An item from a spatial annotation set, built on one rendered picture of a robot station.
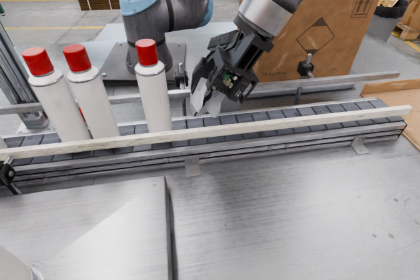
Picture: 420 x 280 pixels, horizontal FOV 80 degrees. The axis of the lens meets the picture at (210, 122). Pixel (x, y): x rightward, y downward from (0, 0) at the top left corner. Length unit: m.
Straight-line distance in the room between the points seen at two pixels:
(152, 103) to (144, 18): 0.34
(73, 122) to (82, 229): 0.19
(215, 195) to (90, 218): 0.22
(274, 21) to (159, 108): 0.25
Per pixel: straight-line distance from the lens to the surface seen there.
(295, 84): 0.59
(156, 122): 0.50
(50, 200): 0.51
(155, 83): 0.45
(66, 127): 0.53
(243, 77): 0.41
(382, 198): 0.60
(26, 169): 0.59
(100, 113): 0.49
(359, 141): 0.67
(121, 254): 0.42
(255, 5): 0.40
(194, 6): 0.79
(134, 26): 0.77
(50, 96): 0.49
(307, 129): 0.59
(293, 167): 0.57
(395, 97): 0.90
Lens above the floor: 1.26
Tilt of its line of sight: 41 degrees down
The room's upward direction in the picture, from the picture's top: straight up
